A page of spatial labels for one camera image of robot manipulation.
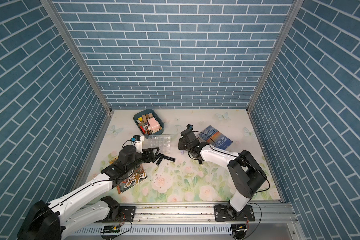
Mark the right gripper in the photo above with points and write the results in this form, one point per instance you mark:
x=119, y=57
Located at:
x=182, y=143

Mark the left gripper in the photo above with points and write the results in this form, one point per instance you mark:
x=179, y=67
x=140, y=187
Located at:
x=152, y=156

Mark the clear acrylic lipstick organizer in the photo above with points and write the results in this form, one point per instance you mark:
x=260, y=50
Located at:
x=163, y=142

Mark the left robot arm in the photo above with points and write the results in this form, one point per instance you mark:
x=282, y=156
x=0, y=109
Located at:
x=63, y=216

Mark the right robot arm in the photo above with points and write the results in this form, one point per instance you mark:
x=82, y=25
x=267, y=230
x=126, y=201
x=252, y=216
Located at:
x=245, y=172

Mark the yellow illustrated book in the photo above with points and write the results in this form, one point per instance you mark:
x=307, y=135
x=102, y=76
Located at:
x=137, y=176

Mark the pink box in bin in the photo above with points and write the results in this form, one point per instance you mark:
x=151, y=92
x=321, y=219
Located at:
x=153, y=124

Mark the teal plastic bin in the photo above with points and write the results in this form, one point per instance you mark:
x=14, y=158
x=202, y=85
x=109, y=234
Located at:
x=141, y=120

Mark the blue book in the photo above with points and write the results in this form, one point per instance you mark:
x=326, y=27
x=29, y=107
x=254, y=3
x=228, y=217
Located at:
x=215, y=138

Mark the left circuit board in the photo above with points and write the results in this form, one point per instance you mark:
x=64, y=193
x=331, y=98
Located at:
x=113, y=230

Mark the circuit board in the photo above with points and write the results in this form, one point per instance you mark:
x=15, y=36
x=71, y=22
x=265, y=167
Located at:
x=113, y=230
x=239, y=231

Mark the right circuit board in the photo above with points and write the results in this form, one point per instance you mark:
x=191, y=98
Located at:
x=239, y=231

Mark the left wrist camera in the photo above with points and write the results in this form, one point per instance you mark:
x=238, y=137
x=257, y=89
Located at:
x=138, y=140

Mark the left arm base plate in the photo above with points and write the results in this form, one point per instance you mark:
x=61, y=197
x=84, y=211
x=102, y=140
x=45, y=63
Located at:
x=119, y=214

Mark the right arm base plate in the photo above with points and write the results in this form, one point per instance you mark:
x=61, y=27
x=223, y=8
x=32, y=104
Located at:
x=225, y=213

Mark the aluminium mounting rail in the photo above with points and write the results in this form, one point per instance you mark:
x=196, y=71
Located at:
x=204, y=213

